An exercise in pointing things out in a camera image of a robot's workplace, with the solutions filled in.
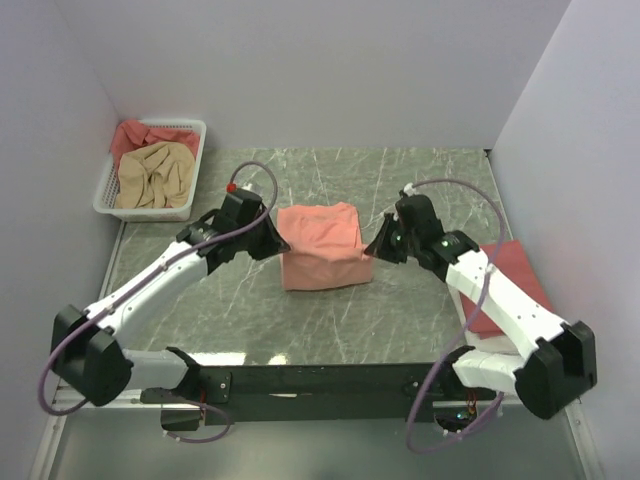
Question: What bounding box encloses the black base beam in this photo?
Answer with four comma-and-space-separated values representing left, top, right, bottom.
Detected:
139, 362, 501, 432

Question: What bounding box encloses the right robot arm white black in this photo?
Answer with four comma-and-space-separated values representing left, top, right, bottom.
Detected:
365, 193, 597, 420

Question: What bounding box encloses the folded white t shirt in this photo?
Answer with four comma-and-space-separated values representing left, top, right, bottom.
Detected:
449, 287, 524, 357

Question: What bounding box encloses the beige crumpled t shirt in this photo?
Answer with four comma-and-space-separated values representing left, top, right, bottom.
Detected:
115, 142, 196, 209

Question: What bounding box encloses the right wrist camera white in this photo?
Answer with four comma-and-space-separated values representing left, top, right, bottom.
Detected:
399, 183, 417, 197

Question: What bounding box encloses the dusty red crumpled t shirt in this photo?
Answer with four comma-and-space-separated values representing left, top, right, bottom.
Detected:
110, 119, 200, 162

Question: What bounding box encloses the folded dark red t shirt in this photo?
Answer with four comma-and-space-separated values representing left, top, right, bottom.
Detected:
481, 240, 554, 336

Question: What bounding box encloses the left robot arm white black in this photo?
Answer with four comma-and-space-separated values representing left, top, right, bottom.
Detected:
48, 188, 290, 406

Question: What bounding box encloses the white plastic basket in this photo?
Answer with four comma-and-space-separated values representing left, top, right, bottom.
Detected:
93, 120, 206, 222

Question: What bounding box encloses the salmon pink t shirt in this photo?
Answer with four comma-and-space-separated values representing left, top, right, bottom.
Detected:
277, 202, 373, 291

